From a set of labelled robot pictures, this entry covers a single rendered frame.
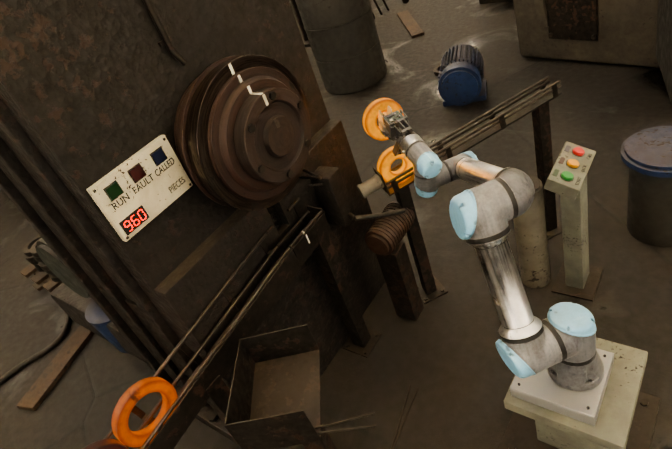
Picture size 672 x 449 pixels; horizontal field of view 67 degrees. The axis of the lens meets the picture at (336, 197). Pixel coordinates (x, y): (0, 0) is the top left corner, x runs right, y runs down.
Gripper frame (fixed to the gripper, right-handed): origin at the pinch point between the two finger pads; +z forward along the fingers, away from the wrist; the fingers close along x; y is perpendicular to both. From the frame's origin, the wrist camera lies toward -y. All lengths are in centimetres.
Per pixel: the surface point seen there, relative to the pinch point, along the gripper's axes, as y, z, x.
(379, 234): -35.5, -21.6, 17.5
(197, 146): 35, -19, 61
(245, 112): 36, -16, 46
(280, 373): -16, -63, 68
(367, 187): -22.3, -9.0, 14.2
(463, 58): -91, 116, -110
